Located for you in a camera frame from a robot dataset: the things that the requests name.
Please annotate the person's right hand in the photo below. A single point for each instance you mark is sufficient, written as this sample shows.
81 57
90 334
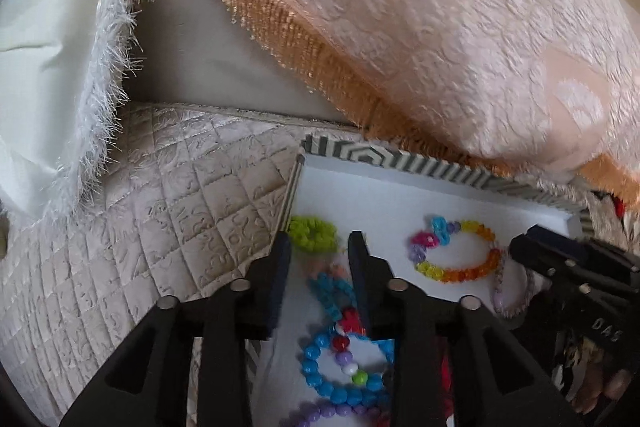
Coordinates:
595 382

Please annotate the lime green fuzzy scrunchie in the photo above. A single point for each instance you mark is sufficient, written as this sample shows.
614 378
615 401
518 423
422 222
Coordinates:
312 234

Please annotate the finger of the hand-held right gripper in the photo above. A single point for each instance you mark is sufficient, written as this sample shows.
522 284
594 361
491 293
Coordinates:
555 237
540 257

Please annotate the peach fringed pillow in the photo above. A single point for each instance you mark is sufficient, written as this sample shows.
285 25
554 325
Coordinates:
425 17

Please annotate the small red cloth piece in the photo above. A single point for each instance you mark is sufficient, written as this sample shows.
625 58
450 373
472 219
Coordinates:
620 207

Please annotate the striped cardboard box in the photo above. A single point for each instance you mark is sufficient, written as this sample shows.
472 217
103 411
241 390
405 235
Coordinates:
380 202

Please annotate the round white satin cushion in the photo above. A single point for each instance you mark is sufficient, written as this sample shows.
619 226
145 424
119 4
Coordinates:
45 57

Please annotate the grey quilted blanket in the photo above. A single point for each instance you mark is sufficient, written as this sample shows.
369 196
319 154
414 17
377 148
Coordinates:
125 217

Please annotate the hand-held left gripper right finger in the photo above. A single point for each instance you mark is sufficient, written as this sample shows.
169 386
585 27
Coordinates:
358 277

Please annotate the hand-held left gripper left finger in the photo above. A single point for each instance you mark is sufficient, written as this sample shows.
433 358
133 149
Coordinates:
277 289

